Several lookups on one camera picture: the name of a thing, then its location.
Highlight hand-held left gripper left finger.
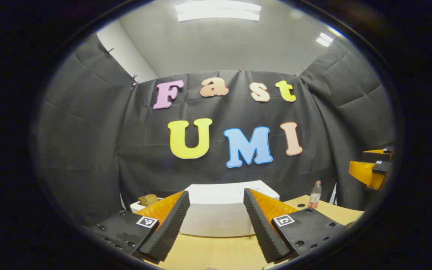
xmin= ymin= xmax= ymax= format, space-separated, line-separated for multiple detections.
xmin=90 ymin=190 xmax=191 ymax=265

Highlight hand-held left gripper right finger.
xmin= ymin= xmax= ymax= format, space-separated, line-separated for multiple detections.
xmin=243 ymin=188 xmax=348 ymax=264

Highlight white microwave oven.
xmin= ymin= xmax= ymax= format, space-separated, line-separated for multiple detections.
xmin=178 ymin=180 xmax=280 ymax=237

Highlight brown bread slice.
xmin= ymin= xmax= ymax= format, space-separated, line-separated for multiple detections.
xmin=138 ymin=194 xmax=160 ymax=206

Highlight white toaster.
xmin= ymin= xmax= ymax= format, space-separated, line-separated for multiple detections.
xmin=130 ymin=197 xmax=164 ymax=213

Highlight clear plastic water bottle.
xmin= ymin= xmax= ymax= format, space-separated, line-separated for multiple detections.
xmin=308 ymin=180 xmax=323 ymax=209

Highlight black backdrop cloth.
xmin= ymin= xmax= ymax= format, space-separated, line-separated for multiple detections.
xmin=36 ymin=33 xmax=396 ymax=225

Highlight small ceiling light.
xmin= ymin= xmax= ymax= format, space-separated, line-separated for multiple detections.
xmin=315 ymin=32 xmax=335 ymax=48

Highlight long ceiling light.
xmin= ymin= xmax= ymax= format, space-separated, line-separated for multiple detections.
xmin=175 ymin=1 xmax=261 ymax=22

